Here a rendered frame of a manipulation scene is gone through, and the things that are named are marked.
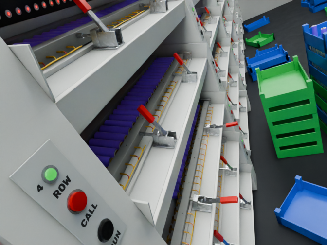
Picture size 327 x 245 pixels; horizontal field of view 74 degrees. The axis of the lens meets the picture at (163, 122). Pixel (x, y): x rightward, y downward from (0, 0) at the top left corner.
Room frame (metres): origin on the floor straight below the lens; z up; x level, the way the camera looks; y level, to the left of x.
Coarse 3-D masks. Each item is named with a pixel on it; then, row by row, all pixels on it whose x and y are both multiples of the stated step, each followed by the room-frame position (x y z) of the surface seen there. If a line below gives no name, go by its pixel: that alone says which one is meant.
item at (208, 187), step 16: (208, 96) 0.74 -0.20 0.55; (224, 96) 0.71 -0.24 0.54; (192, 144) 0.55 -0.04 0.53; (208, 144) 0.53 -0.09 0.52; (208, 160) 0.47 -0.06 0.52; (208, 176) 0.42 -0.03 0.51; (208, 192) 0.37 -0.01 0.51; (176, 208) 0.36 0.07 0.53; (192, 208) 0.35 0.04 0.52; (208, 224) 0.30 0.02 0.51; (192, 240) 0.28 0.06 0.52; (208, 240) 0.27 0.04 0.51
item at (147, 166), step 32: (160, 64) 0.69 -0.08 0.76; (192, 64) 0.69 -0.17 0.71; (128, 96) 0.52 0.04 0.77; (160, 96) 0.49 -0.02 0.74; (192, 96) 0.49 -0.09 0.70; (96, 128) 0.41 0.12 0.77; (128, 128) 0.39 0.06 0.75; (160, 128) 0.34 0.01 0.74; (128, 160) 0.32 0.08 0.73; (160, 160) 0.31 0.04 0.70; (128, 192) 0.25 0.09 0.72; (160, 192) 0.25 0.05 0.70; (160, 224) 0.22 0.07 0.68
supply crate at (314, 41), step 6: (306, 24) 0.88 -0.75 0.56; (318, 24) 0.87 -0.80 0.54; (324, 24) 0.86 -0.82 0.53; (306, 30) 0.87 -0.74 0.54; (318, 30) 0.87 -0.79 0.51; (306, 36) 0.87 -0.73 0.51; (312, 36) 0.81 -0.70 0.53; (318, 36) 0.87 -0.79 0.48; (324, 36) 0.71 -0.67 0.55; (306, 42) 0.87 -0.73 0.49; (312, 42) 0.81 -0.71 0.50; (318, 42) 0.76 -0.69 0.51; (324, 42) 0.72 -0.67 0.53; (318, 48) 0.77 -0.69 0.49; (324, 48) 0.72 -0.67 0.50
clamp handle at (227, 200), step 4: (228, 196) 0.32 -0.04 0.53; (232, 196) 0.31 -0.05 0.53; (236, 196) 0.31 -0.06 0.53; (204, 200) 0.34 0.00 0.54; (208, 200) 0.34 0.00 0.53; (212, 200) 0.33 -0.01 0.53; (216, 200) 0.33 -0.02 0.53; (220, 200) 0.32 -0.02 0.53; (224, 200) 0.32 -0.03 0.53; (228, 200) 0.31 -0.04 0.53; (232, 200) 0.31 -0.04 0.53; (236, 200) 0.30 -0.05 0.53
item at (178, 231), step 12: (204, 108) 0.68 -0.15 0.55; (204, 120) 0.61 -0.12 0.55; (204, 144) 0.52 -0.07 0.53; (192, 156) 0.47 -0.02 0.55; (192, 168) 0.43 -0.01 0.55; (192, 180) 0.40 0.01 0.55; (180, 204) 0.35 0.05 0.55; (180, 216) 0.32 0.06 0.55; (180, 228) 0.30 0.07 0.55; (180, 240) 0.28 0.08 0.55
